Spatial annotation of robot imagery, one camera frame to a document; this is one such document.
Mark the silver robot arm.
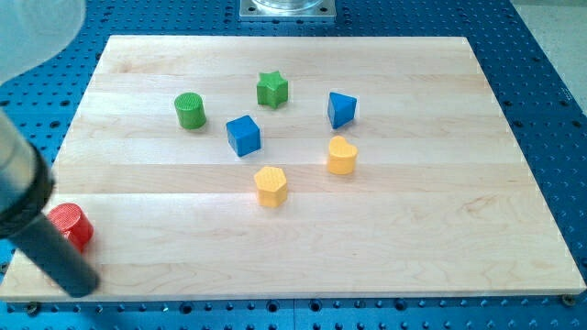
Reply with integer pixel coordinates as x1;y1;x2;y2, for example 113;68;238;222
0;111;36;212

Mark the green star block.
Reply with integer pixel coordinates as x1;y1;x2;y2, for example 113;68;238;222
256;71;289;109

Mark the yellow hexagon block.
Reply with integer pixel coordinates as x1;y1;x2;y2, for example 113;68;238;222
253;166;288;208

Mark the yellow heart block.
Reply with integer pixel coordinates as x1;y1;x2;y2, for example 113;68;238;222
327;136;359;175

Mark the blue cube block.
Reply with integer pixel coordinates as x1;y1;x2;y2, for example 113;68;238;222
226;115;261;157

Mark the blue triangle block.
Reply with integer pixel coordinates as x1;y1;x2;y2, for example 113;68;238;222
327;92;357;129

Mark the light wooden board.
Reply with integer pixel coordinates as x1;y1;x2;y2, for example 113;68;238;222
0;35;587;303

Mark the green cylinder block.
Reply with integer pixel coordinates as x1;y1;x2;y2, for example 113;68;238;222
173;92;206;129

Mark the red cylinder block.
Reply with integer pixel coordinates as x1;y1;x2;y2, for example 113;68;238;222
48;203;94;252

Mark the black pusher rod tool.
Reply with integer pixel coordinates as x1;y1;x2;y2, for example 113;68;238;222
1;144;100;298

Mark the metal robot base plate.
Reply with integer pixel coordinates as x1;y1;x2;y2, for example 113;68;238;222
238;0;337;20

